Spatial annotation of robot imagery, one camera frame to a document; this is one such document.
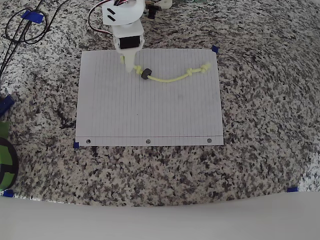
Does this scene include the dark metal hex nut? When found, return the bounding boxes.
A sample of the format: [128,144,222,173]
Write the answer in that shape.
[140,67,153,81]

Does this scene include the pale yellow knotted rope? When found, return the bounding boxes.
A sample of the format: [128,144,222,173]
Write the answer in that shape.
[119,55,212,84]

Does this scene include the small black device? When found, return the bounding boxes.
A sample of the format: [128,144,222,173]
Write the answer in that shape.
[146,1,161,20]

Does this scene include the lined loose-leaf paper sheet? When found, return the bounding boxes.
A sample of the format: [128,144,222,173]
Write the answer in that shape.
[74,48,225,147]

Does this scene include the red white black servo wire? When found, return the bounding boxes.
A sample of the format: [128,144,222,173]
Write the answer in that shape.
[87,1,115,36]

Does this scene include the thin black cable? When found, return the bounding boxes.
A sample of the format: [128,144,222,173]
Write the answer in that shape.
[4,0,72,46]
[0,0,45,78]

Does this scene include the green black camera stand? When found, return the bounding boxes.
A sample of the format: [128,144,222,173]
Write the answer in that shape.
[0,121,20,191]

